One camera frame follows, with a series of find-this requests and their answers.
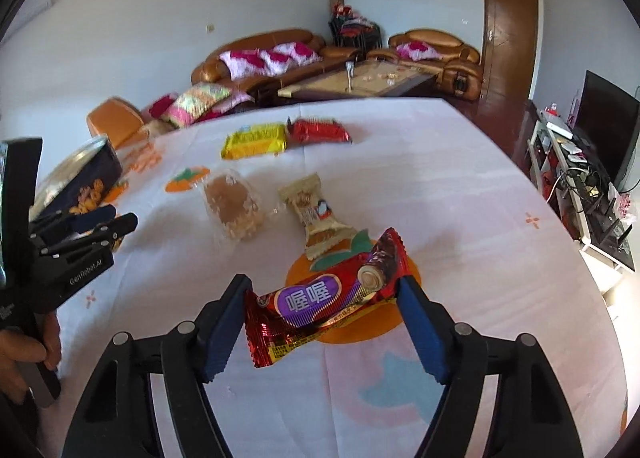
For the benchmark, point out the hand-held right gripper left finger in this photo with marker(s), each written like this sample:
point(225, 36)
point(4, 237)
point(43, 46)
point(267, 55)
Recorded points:
point(225, 333)

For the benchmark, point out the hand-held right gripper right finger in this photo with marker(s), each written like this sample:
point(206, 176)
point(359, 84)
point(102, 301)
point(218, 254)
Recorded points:
point(425, 338)

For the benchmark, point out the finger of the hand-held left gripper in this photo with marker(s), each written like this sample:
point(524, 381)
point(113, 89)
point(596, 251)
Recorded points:
point(97, 214)
point(117, 225)

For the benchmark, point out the round metal tin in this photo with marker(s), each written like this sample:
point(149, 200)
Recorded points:
point(82, 183)

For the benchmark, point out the red packet with purple label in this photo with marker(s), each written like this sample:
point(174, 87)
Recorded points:
point(320, 300)

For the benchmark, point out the clear packet brown cake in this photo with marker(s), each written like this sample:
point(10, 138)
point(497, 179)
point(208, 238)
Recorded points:
point(232, 203)

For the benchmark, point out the cream and gold snack packet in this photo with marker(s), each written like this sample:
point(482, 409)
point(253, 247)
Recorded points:
point(315, 218)

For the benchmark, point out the yellow snack packet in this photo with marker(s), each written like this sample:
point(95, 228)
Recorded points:
point(255, 140)

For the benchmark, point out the small red snack packet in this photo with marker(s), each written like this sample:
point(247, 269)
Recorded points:
point(320, 130)

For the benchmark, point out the person's left hand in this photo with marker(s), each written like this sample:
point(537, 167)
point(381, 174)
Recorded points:
point(22, 350)

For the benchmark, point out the brown leather chaise sofa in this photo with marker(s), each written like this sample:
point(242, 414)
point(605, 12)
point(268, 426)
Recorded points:
point(115, 120)

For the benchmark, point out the dark red pillow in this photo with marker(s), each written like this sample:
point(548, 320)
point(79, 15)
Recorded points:
point(161, 105)

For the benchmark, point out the colourful patchwork cushion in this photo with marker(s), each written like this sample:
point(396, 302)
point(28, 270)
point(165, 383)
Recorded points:
point(197, 100)

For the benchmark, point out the white printed tablecloth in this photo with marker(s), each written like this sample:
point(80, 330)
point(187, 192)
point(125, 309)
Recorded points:
point(450, 188)

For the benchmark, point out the white television stand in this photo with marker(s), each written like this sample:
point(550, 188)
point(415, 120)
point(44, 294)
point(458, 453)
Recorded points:
point(607, 258)

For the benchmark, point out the pink floral pillow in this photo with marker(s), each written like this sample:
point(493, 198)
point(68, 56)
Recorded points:
point(290, 54)
point(245, 62)
point(415, 50)

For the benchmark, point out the black router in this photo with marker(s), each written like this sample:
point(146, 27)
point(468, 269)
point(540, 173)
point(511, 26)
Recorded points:
point(607, 230)

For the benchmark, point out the brown leather three-seat sofa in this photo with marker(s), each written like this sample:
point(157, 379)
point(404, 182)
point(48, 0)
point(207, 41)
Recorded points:
point(260, 38)

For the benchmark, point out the dark wooden coffee table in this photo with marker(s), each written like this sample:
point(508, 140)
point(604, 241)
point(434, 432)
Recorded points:
point(380, 78)

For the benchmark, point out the brown leather armchair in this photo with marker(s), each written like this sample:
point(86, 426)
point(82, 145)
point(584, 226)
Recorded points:
point(467, 70)

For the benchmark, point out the black television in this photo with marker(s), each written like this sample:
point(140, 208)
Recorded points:
point(605, 123)

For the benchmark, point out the stacked dark chairs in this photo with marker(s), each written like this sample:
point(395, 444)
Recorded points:
point(355, 33)

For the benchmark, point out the brown wooden door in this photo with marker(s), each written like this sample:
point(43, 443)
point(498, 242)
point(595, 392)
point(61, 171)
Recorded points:
point(507, 38)

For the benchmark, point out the red doll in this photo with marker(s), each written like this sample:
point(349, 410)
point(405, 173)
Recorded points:
point(342, 10)

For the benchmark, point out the tall brown cylinder lamp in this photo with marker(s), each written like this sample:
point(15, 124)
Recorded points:
point(336, 0)

